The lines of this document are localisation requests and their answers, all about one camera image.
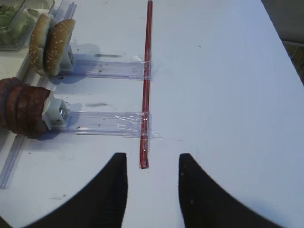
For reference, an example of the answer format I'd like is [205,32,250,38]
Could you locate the sesame bun top rear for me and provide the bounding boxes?
[44,19,76,76]

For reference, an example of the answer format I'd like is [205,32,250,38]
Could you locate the clear holder lower right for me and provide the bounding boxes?
[42,98,161,138]

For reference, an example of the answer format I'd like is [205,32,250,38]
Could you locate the clear holder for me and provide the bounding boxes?
[57,53,164,80]
[42,98,161,138]

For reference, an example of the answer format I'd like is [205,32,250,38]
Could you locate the sesame bun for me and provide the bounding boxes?
[44,19,76,76]
[28,13,55,76]

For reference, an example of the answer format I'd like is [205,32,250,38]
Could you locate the sesame bun top front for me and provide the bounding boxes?
[28,13,55,76]

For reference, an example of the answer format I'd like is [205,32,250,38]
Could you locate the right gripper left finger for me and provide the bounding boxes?
[29,153,128,228]

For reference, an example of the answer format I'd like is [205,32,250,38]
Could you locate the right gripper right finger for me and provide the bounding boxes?
[178,153,278,228]

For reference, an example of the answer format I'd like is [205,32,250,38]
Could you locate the red plastic rail strip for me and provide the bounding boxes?
[140,0,153,170]

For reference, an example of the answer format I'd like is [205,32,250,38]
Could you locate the clear plastic salad container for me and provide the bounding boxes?
[0,0,55,51]

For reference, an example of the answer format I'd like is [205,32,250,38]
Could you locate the clear holder upper right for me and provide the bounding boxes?
[57,53,164,80]

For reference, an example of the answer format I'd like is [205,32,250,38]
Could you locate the green lettuce leaves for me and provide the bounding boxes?
[0,4,39,50]

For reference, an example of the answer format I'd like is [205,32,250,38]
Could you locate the clear rail right of tray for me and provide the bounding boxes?
[0,0,76,189]

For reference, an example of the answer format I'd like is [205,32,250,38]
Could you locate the dark red meat patties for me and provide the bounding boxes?
[6,84,51,139]

